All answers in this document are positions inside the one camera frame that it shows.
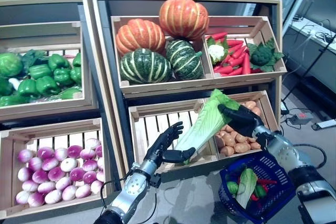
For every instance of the purple white turnip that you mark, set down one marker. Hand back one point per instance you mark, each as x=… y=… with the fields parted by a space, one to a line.
x=74 y=151
x=87 y=153
x=77 y=174
x=96 y=186
x=92 y=143
x=68 y=164
x=63 y=183
x=44 y=152
x=56 y=173
x=40 y=176
x=89 y=177
x=89 y=165
x=61 y=153
x=34 y=163
x=50 y=163
x=83 y=191
x=46 y=187

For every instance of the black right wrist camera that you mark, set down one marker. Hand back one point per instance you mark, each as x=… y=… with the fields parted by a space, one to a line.
x=262 y=138

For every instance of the wooden turnip crate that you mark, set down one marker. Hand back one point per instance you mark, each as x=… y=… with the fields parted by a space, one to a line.
x=52 y=129

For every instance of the white desk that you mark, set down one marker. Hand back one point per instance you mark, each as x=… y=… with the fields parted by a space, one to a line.
x=302 y=28

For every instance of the wooden cabbage crate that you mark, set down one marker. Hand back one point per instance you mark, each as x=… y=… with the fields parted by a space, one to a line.
x=147 y=129

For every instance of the grey power strip red switch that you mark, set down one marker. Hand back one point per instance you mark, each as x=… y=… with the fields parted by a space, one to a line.
x=302 y=117

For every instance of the round orange pumpkin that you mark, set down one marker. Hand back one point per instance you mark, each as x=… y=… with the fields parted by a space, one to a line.
x=183 y=18

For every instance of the blue plastic shopping basket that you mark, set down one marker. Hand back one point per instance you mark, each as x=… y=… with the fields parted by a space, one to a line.
x=275 y=179

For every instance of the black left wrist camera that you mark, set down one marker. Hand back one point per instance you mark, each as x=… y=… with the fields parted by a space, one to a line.
x=155 y=180

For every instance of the wooden pumpkin crate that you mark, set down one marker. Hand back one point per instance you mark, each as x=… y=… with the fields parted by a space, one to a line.
x=162 y=87

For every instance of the round green vegetable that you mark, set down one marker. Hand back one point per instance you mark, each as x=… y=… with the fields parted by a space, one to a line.
x=232 y=187

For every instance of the dark leafy green vegetable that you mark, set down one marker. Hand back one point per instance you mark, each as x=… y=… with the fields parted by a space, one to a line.
x=32 y=57

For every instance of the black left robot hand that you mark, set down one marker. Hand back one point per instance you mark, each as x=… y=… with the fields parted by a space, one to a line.
x=162 y=153

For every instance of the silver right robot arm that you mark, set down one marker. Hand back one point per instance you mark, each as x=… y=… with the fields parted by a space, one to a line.
x=283 y=150

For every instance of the large green striped pumpkin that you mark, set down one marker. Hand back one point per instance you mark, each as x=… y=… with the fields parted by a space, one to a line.
x=144 y=66

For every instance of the red chili pepper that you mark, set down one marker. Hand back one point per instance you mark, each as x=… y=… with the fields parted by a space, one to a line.
x=254 y=197
x=267 y=181

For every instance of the black power adapter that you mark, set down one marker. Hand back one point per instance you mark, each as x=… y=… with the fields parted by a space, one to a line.
x=284 y=106

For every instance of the green broccoli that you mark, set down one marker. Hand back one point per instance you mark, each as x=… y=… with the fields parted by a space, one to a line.
x=260 y=56

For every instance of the black tripod pole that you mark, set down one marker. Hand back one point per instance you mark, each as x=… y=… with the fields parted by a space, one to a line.
x=309 y=69

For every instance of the round green cabbage head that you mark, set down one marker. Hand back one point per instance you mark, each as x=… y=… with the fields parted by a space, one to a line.
x=10 y=64

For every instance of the green bell pepper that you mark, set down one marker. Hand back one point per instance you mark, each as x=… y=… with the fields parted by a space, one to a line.
x=27 y=87
x=47 y=85
x=40 y=71
x=63 y=76
x=77 y=60
x=57 y=61
x=76 y=75
x=5 y=86
x=11 y=100
x=69 y=93

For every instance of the small green pepper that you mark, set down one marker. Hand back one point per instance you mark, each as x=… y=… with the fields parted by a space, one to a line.
x=260 y=191

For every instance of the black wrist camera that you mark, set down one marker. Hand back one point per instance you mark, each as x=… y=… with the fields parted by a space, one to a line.
x=262 y=138
x=155 y=180

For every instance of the wooden carrot crate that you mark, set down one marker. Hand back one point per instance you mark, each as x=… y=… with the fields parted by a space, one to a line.
x=236 y=24

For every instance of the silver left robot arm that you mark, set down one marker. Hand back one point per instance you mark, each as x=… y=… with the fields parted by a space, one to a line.
x=131 y=184

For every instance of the flat orange pumpkin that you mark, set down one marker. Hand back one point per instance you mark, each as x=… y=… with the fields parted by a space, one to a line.
x=139 y=36

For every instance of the red orange carrot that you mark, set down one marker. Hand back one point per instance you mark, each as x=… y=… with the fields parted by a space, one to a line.
x=246 y=64
x=235 y=42
x=227 y=69
x=236 y=71
x=236 y=61
x=219 y=35
x=239 y=53

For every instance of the wooden pepper crate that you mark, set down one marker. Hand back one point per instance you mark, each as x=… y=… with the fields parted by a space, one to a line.
x=39 y=31

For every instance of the white cauliflower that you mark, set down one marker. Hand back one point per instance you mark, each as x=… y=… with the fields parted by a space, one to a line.
x=216 y=51

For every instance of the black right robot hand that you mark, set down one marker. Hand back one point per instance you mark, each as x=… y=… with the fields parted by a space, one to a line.
x=244 y=121

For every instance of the green striped pumpkin with stem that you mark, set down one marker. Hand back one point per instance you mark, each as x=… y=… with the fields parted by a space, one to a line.
x=183 y=60

